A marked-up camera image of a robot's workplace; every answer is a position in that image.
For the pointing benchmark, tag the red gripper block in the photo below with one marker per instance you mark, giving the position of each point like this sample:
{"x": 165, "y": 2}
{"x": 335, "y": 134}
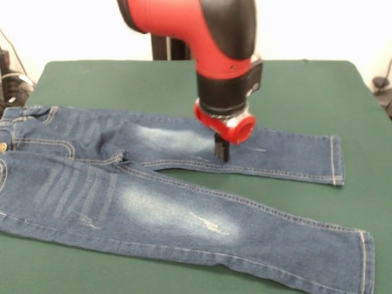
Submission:
{"x": 235, "y": 128}

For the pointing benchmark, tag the blue denim jeans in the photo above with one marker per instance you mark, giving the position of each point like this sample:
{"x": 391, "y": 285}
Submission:
{"x": 153, "y": 208}

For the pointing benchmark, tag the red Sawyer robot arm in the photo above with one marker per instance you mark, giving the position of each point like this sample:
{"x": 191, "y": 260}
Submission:
{"x": 214, "y": 46}

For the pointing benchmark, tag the dark green table cloth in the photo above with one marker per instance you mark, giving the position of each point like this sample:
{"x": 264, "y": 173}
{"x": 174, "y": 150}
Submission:
{"x": 92, "y": 275}

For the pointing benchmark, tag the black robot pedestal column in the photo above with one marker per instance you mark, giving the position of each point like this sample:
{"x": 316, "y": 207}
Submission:
{"x": 171, "y": 49}

